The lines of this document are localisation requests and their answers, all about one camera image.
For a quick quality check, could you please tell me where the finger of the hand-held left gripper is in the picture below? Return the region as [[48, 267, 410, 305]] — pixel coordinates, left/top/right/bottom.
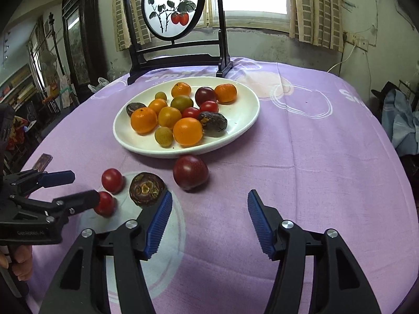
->
[[10, 190, 100, 226], [3, 170, 75, 197]]

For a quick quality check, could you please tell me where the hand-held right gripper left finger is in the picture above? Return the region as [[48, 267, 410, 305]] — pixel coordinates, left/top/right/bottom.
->
[[39, 191, 173, 314]]

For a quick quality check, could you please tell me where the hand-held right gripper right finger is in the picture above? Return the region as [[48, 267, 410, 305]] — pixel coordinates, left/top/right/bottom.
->
[[248, 189, 382, 314]]

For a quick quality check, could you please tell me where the brown passion fruit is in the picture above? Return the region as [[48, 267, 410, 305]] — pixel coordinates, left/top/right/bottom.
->
[[129, 172, 167, 207], [197, 111, 228, 138], [126, 102, 148, 117]]

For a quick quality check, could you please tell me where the dark red plum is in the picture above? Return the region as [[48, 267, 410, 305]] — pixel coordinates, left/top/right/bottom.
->
[[172, 154, 210, 192], [195, 87, 218, 107]]

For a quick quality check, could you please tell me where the smooth orange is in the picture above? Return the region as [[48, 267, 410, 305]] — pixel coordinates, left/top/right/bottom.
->
[[173, 117, 204, 147]]

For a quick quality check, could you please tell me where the white oval plate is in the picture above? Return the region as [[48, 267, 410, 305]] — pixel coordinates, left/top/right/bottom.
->
[[113, 76, 260, 159]]

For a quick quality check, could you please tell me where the yellow-orange tomato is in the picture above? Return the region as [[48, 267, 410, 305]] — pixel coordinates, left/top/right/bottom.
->
[[158, 106, 183, 130], [148, 98, 168, 116]]

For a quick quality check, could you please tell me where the large orange mandarin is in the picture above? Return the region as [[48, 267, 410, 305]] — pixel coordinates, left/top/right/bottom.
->
[[214, 84, 238, 103]]

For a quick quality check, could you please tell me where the person's left hand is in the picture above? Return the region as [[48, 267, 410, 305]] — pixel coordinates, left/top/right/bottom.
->
[[0, 245, 33, 282]]

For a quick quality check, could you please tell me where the dark flat card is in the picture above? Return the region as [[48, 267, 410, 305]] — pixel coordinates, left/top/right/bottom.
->
[[34, 154, 53, 171]]

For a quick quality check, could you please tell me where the red fabric item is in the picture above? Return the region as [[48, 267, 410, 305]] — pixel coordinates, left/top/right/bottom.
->
[[7, 116, 30, 151]]

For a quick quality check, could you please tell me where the purple tablecloth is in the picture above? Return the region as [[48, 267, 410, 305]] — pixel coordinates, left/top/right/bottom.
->
[[20, 55, 416, 314]]

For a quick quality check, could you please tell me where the bookshelf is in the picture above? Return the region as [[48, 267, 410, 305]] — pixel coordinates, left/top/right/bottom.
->
[[0, 62, 40, 112]]

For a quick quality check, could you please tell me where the white plastic bag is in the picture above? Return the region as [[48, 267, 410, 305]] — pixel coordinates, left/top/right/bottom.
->
[[88, 77, 110, 94]]

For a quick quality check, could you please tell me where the green-yellow tomato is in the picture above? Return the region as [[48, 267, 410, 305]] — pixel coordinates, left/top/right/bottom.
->
[[170, 95, 194, 113]]

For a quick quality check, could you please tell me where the black pole stand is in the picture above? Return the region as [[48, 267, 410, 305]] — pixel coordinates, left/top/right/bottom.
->
[[47, 12, 66, 76]]

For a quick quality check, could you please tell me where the dark wooden cabinet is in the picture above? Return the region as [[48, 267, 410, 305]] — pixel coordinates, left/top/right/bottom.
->
[[62, 0, 108, 87]]

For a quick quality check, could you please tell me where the beige striped curtain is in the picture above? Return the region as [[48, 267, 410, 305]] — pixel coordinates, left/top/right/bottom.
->
[[111, 0, 154, 51], [288, 0, 344, 53]]

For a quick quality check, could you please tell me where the blue cloth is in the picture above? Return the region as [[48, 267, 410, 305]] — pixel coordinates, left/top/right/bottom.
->
[[381, 88, 419, 158]]

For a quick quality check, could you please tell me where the dark cloth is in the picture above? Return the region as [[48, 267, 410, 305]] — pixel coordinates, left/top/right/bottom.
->
[[371, 82, 398, 100]]

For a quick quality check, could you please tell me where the round painted screen black stand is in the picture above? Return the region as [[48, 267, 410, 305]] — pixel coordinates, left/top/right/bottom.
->
[[122, 0, 234, 86]]

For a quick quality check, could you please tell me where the white cable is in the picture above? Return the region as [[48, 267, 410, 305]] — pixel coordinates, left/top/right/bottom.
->
[[326, 44, 356, 74]]

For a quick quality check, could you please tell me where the wall socket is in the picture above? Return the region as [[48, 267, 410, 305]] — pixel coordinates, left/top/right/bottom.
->
[[344, 31, 370, 51]]

